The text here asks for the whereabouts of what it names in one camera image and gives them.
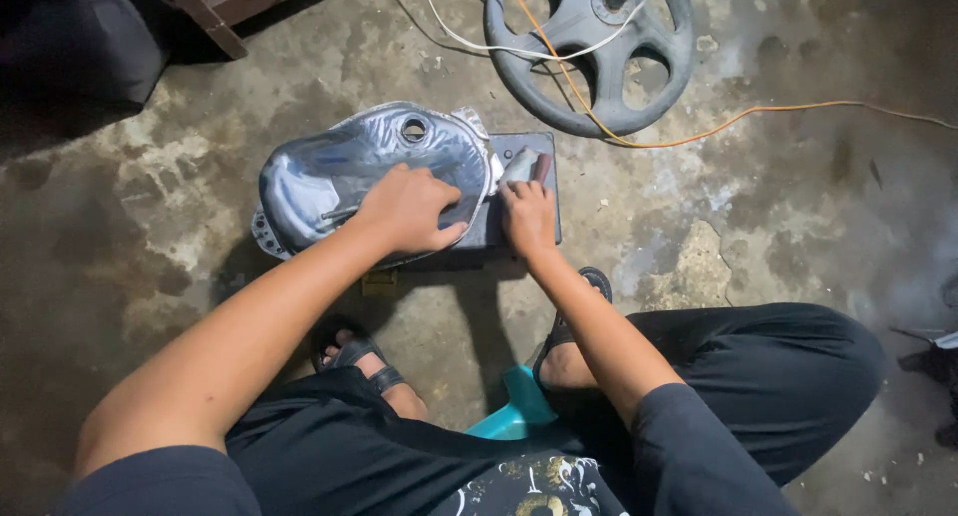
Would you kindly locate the person's left hand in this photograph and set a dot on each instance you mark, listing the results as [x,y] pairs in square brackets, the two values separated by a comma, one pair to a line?
[404,213]

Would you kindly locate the person's right hand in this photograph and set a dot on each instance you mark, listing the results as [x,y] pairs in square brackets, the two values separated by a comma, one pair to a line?
[531,224]

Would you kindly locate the person's right fingers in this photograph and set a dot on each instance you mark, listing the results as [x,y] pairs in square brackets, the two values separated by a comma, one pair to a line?
[525,190]

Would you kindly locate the grey sandpaper piece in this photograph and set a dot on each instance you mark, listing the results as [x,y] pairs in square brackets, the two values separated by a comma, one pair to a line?
[524,164]

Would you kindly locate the silver metal fuel tank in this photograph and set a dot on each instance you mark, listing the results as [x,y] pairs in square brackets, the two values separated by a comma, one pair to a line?
[337,172]

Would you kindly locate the grey flat board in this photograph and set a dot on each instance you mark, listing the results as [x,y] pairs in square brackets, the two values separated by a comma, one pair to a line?
[516,143]

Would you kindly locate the black right sandal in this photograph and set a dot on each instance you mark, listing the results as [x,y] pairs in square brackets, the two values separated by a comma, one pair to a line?
[557,335]

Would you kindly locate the black sandal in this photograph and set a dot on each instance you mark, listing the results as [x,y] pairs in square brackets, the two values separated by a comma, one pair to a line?
[352,351]
[557,335]

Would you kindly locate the small wooden block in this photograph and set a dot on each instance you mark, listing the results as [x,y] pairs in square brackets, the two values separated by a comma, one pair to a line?
[380,282]

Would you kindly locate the grey steering wheel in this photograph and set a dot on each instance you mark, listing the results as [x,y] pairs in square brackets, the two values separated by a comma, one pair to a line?
[584,22]

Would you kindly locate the teal plastic stool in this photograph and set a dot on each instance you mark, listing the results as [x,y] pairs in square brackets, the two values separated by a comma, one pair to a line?
[520,411]

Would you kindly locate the black left sandal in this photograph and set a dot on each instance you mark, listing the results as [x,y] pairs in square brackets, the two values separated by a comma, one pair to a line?
[352,351]

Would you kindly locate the black trousers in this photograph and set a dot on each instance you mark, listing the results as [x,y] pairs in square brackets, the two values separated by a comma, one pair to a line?
[748,366]

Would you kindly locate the dark printed t-shirt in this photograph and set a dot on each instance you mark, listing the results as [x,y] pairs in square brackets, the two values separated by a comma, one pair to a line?
[688,463]

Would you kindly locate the brown wooden furniture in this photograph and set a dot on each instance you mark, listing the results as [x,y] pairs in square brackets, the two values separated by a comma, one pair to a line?
[209,3]

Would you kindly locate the dark clutter heap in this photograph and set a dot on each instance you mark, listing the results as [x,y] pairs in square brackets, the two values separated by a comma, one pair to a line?
[939,366]

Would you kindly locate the black bulky object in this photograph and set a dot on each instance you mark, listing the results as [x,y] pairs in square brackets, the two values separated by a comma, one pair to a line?
[75,37]

